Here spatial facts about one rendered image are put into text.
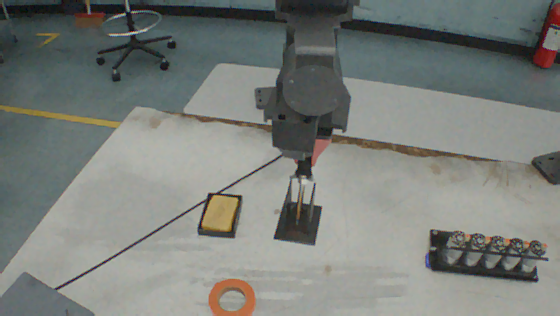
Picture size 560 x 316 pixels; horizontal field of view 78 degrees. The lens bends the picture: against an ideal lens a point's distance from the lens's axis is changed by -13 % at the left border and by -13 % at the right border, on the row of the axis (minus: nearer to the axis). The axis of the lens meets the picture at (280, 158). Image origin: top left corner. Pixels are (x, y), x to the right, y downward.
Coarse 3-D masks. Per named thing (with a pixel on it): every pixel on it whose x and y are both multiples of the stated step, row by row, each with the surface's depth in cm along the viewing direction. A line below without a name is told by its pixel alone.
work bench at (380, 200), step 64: (128, 128) 76; (192, 128) 76; (256, 128) 76; (64, 192) 63; (128, 192) 63; (192, 192) 63; (256, 192) 63; (320, 192) 63; (384, 192) 63; (448, 192) 63; (512, 192) 63; (64, 256) 53; (128, 256) 54; (192, 256) 54; (256, 256) 54; (320, 256) 54; (384, 256) 54
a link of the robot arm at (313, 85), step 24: (288, 24) 37; (312, 24) 37; (336, 24) 37; (288, 48) 39; (312, 48) 34; (288, 72) 36; (312, 72) 35; (336, 72) 35; (288, 96) 37; (312, 96) 37; (336, 96) 36
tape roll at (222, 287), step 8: (224, 280) 50; (232, 280) 50; (240, 280) 50; (216, 288) 49; (224, 288) 49; (232, 288) 49; (240, 288) 49; (248, 288) 49; (216, 296) 48; (248, 296) 48; (208, 304) 47; (216, 304) 47; (248, 304) 47; (216, 312) 46; (224, 312) 46; (232, 312) 46; (240, 312) 46; (248, 312) 46
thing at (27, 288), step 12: (24, 276) 40; (12, 288) 38; (24, 288) 38; (36, 288) 39; (48, 288) 39; (0, 300) 37; (12, 300) 37; (24, 300) 37; (36, 300) 37; (48, 300) 38; (60, 300) 38; (72, 300) 38; (0, 312) 36; (12, 312) 36; (24, 312) 36; (36, 312) 36; (48, 312) 36; (60, 312) 37; (72, 312) 37; (84, 312) 37
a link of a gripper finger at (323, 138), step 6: (318, 126) 49; (318, 132) 48; (324, 132) 48; (330, 132) 48; (318, 138) 48; (324, 138) 48; (330, 138) 48; (318, 144) 49; (324, 144) 49; (318, 150) 50; (318, 156) 52; (312, 162) 54
